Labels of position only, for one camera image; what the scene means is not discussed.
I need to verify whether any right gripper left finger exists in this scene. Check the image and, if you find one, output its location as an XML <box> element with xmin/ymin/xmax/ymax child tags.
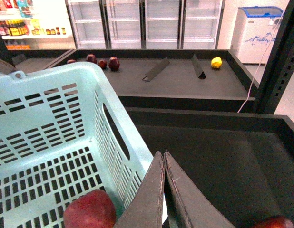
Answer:
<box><xmin>114</xmin><ymin>152</ymin><xmax>165</xmax><ymax>228</ymax></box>

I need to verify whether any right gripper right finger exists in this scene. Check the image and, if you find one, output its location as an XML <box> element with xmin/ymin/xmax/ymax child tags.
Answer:
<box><xmin>164</xmin><ymin>152</ymin><xmax>234</xmax><ymax>228</ymax></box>

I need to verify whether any light blue plastic basket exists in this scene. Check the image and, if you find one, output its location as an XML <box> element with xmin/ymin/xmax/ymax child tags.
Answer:
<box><xmin>0</xmin><ymin>62</ymin><xmax>153</xmax><ymax>228</ymax></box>

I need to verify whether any small dark red apple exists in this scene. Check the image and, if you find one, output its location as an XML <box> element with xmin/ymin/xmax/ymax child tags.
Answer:
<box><xmin>98</xmin><ymin>59</ymin><xmax>108</xmax><ymax>69</ymax></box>

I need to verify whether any lower right black tray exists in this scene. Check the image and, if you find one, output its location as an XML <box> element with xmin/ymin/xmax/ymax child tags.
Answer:
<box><xmin>127</xmin><ymin>107</ymin><xmax>294</xmax><ymax>228</ymax></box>

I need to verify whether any black tray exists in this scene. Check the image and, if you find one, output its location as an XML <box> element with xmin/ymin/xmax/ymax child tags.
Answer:
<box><xmin>127</xmin><ymin>107</ymin><xmax>294</xmax><ymax>228</ymax></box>
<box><xmin>52</xmin><ymin>49</ymin><xmax>258</xmax><ymax>113</ymax></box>
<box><xmin>8</xmin><ymin>49</ymin><xmax>74</xmax><ymax>73</ymax></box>

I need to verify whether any upper right black tray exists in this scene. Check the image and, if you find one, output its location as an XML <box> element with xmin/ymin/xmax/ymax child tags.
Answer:
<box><xmin>52</xmin><ymin>49</ymin><xmax>258</xmax><ymax>113</ymax></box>

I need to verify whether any black shelf divider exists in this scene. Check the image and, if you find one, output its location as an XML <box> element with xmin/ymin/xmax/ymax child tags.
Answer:
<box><xmin>142</xmin><ymin>57</ymin><xmax>170</xmax><ymax>82</ymax></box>
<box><xmin>191</xmin><ymin>54</ymin><xmax>206</xmax><ymax>80</ymax></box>

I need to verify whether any yellow lemon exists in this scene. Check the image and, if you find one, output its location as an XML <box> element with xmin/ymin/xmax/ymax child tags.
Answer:
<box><xmin>211</xmin><ymin>57</ymin><xmax>222</xmax><ymax>69</ymax></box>

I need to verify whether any glass door refrigerator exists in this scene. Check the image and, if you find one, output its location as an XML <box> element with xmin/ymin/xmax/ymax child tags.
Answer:
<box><xmin>66</xmin><ymin>0</ymin><xmax>225</xmax><ymax>49</ymax></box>

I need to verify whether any upper left black tray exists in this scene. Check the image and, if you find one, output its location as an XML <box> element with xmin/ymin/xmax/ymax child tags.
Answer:
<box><xmin>8</xmin><ymin>49</ymin><xmax>74</xmax><ymax>73</ymax></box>

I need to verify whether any white chest freezer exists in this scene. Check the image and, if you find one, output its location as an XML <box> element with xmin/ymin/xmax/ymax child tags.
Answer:
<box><xmin>231</xmin><ymin>6</ymin><xmax>283</xmax><ymax>64</ymax></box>

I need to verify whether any white grocery shelf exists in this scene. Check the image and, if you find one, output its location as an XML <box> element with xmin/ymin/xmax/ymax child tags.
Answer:
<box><xmin>0</xmin><ymin>0</ymin><xmax>75</xmax><ymax>50</ymax></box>

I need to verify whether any black perforated upright post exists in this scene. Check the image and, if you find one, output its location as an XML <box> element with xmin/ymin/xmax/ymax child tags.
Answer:
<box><xmin>253</xmin><ymin>0</ymin><xmax>294</xmax><ymax>114</ymax></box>
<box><xmin>0</xmin><ymin>34</ymin><xmax>15</xmax><ymax>67</ymax></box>

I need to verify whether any white cable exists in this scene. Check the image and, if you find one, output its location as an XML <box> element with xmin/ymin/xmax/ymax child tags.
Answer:
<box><xmin>237</xmin><ymin>7</ymin><xmax>287</xmax><ymax>114</ymax></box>

